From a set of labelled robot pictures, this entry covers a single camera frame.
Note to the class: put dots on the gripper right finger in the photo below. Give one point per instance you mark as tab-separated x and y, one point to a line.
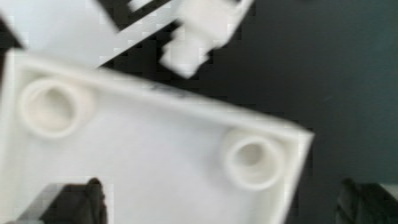
367	203

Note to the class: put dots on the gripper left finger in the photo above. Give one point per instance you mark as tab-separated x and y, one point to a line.
69	204

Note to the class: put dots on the white table leg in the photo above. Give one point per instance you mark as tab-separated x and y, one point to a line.
209	18

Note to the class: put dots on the white fiducial tag plate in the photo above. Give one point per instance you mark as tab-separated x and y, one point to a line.
86	29

